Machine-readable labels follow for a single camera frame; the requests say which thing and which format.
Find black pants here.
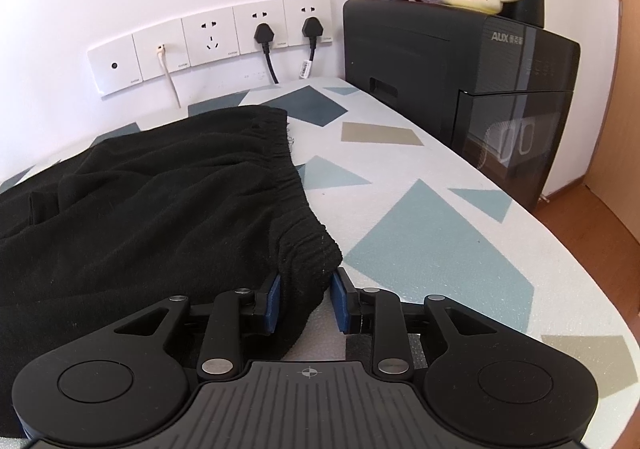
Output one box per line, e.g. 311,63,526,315
0,104,345,417

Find white wall socket panel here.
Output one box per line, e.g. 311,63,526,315
87,0,335,97

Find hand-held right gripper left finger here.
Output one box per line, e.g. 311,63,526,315
114,273,283,377

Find geometric patterned mat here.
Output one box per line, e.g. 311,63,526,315
0,76,640,449

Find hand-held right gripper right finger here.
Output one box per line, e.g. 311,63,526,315
330,266,501,377

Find white cable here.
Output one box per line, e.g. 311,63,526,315
155,45,182,109

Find black countertop appliance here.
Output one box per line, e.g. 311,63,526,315
342,0,582,212

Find black plug with tagged cable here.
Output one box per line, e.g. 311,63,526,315
300,16,322,80

